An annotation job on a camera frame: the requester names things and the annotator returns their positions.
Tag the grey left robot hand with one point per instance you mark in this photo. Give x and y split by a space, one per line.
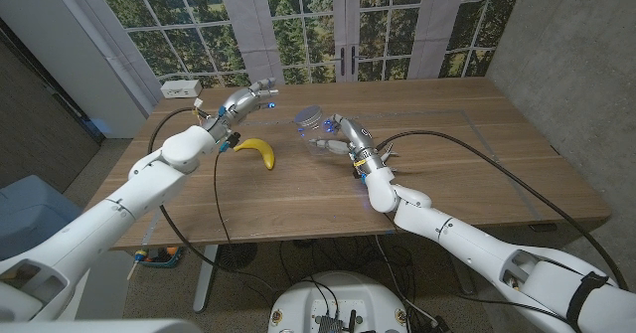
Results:
241 104

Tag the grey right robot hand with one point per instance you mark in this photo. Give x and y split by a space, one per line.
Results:
360 139

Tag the clear plastic jar body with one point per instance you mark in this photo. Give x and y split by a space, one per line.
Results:
318 131

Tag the silver jar lid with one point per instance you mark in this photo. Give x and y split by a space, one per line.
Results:
308 116

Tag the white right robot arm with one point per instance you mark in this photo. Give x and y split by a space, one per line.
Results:
472 243

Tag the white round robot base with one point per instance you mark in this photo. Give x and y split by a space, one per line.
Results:
338 298

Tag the white toy airplane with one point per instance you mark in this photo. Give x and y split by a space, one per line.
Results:
389 150

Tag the yellow toy banana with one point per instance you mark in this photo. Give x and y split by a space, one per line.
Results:
261 148

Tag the white power outlet box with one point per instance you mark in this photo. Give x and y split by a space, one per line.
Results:
181 89

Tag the printed window forest backdrop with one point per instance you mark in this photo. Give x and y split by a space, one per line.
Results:
308 25

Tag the round black floor fan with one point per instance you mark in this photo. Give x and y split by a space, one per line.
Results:
237 256

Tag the blue basket with small items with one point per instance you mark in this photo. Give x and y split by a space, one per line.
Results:
161 259

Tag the white table leg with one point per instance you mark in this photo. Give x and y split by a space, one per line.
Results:
205 278

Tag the grey-blue upholstered seat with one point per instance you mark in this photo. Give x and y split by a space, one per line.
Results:
30 209

